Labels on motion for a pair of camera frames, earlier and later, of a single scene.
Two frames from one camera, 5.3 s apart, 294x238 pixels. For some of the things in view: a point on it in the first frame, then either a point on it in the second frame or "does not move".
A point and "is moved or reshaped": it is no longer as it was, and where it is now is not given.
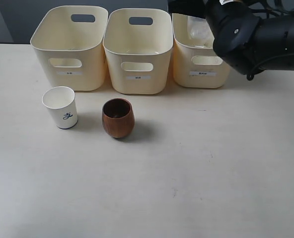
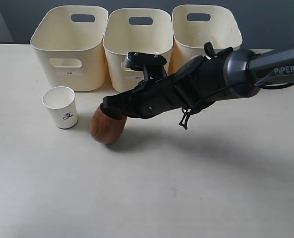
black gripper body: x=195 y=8 -> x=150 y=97
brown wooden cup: x=118 y=117 is moved or reshaped
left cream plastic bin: x=68 y=43 does not move
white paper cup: x=60 y=101 does not move
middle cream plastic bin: x=138 y=42 does not move
